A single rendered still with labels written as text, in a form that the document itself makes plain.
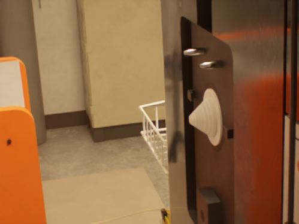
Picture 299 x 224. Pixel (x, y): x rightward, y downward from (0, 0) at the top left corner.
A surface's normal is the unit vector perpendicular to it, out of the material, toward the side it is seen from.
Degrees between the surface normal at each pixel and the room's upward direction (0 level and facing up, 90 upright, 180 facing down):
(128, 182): 0
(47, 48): 90
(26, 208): 90
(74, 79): 90
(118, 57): 90
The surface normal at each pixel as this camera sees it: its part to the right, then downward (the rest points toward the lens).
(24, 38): 0.57, 0.24
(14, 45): 0.08, 0.32
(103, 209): -0.05, -0.94
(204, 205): -0.98, 0.12
